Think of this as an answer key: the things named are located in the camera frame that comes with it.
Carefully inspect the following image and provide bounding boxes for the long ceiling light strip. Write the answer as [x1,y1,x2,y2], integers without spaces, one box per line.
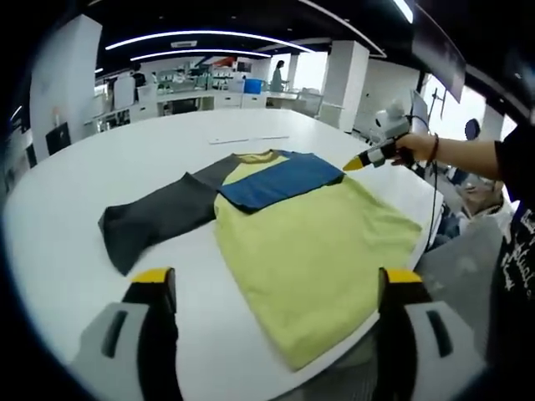
[104,29,314,53]

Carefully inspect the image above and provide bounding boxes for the black chair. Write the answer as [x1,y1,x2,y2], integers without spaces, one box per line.
[44,122,71,156]

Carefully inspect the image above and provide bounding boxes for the person's black printed shirt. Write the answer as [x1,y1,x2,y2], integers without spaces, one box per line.
[487,123,535,401]

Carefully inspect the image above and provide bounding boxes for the dark hanging panel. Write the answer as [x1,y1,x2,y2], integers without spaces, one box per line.
[411,0,467,104]

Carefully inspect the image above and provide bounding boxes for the person's right hand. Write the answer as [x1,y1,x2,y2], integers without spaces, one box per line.
[390,132,435,168]

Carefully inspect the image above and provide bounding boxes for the white square pillar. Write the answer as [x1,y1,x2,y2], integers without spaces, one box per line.
[321,40,369,130]
[28,14,104,162]

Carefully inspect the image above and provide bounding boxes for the clear plastic bag of clothes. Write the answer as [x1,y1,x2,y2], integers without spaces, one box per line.
[457,179,513,222]

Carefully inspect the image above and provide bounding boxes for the white workbench cabinets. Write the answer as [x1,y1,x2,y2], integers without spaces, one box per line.
[83,89,268,126]

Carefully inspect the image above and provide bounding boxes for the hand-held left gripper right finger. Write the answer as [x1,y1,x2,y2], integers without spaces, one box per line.
[375,266,486,401]

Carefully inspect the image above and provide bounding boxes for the short ceiling light strip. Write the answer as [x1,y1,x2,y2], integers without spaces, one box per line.
[140,49,273,63]

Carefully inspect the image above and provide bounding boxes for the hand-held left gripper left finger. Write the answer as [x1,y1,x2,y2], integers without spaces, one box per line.
[73,266,183,401]

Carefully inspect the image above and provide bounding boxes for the yellow garment with grey and blue sleeves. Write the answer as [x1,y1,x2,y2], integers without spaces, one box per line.
[98,149,423,373]

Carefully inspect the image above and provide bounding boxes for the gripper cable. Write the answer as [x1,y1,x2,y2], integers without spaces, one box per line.
[407,113,444,251]

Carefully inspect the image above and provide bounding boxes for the white mesh office chair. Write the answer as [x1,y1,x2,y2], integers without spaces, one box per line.
[297,88,325,118]

